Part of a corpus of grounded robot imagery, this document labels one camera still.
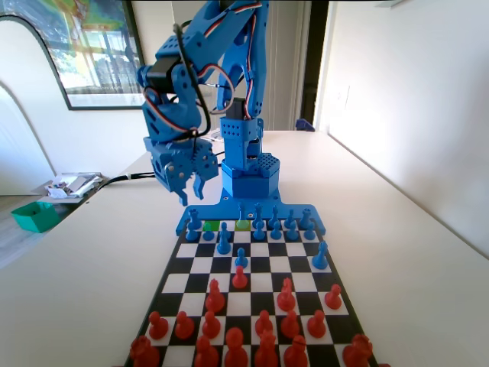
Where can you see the green plastic box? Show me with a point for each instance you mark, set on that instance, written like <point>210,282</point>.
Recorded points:
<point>36,219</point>

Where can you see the blue chess rook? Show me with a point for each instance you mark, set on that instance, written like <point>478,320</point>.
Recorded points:
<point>304,218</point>
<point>194,216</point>

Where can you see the blue chess queen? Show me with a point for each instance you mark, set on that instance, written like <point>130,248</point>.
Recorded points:
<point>259,213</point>

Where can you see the red chess rook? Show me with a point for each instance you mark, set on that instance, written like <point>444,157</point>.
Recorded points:
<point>358,349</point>
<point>144,352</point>

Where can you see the framed landscape poster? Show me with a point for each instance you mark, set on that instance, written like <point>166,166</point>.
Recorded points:
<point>103,57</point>

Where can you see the red chess pawn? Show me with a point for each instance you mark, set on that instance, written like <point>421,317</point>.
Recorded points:
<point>238,278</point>
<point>184,325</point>
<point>157,325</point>
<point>263,324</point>
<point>316,325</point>
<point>289,324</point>
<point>333,297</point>
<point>211,325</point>

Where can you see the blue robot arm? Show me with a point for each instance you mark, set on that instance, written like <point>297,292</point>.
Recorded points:
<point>237,38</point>

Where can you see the red chess queen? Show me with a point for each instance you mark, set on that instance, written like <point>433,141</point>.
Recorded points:
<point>266,349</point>

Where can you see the cardboard box with papers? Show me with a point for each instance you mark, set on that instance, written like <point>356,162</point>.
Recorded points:
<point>68,187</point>

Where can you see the blue chess bishop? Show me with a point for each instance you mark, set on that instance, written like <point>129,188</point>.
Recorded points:
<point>274,216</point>
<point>320,257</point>

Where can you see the red chess bishop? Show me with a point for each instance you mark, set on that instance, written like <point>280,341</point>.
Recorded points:
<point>206,353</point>
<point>295,352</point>

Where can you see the small blue printed part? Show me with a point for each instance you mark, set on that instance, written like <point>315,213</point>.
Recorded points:
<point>305,126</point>

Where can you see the blue base plate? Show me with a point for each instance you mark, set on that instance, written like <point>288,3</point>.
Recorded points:
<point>214,210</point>

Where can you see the black white chessboard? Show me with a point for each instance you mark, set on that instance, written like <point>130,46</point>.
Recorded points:
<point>260,283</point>

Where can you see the white arched chair back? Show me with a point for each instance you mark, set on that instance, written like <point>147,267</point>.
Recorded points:
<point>15,153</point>
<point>23,57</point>

